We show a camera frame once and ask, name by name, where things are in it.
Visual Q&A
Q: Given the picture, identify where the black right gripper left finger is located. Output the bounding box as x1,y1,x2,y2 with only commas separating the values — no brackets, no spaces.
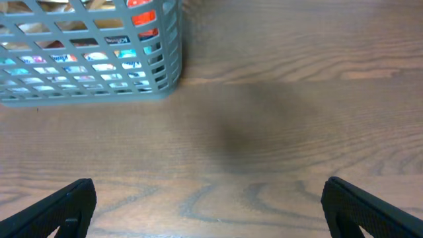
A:
1,178,96,238

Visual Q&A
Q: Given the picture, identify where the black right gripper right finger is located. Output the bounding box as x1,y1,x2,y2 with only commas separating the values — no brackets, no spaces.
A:
321,177,422,238

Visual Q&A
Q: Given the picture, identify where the orange noodle pack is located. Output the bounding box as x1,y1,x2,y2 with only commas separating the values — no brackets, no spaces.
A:
126,0,159,41

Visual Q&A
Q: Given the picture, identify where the beige mushroom pouch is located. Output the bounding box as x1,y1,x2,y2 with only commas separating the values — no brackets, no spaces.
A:
1,0,124,51

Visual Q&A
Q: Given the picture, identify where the grey plastic basket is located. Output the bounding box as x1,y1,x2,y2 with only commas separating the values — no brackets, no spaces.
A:
1,0,182,107

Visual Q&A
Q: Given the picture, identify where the blue white snack bag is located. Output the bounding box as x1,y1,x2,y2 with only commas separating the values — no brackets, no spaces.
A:
1,35,154,104

